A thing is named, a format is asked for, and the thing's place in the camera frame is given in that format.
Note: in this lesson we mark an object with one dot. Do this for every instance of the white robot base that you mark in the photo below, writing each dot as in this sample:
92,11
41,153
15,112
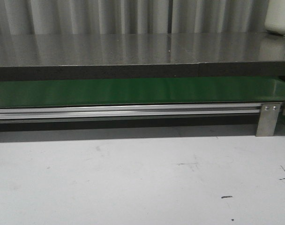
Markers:
275,17

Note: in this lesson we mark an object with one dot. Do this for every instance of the green conveyor belt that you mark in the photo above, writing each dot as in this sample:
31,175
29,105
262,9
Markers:
15,94

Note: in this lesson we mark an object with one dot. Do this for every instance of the aluminium conveyor side rail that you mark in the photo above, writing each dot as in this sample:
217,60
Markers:
126,111

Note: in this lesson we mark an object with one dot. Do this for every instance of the metal conveyor support bracket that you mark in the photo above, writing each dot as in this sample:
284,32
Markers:
269,113

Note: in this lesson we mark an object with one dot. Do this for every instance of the grey curtain backdrop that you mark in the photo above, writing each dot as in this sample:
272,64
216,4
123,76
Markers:
130,16

